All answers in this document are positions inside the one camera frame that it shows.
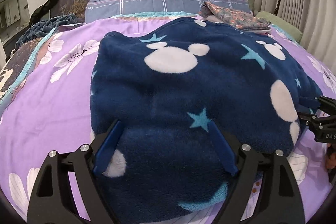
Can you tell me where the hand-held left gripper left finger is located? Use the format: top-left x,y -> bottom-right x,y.
26,119 -> 125,224

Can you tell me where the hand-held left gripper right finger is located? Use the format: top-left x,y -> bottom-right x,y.
209,121 -> 306,224

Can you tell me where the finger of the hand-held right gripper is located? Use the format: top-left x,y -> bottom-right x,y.
297,113 -> 336,130
299,95 -> 336,111

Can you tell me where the navy fleece pajama top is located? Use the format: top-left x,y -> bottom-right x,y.
89,17 -> 324,219

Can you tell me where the person's right hand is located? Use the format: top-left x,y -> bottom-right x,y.
325,147 -> 333,170

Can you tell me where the purple floral bed sheet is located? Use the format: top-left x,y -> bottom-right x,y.
0,15 -> 336,224

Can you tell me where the green pillow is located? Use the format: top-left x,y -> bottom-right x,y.
256,11 -> 302,42

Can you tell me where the folded floral cloth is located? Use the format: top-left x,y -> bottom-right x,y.
198,1 -> 272,34

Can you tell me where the dark floral quilt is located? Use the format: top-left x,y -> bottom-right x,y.
0,36 -> 54,110

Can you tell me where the crumpled dark blue blanket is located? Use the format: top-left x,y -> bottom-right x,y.
16,13 -> 86,50

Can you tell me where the dark floral pillow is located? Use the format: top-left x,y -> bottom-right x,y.
50,0 -> 91,20

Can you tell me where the black garment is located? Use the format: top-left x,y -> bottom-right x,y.
29,0 -> 69,28

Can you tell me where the wall mirror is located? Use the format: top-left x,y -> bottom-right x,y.
0,0 -> 27,30

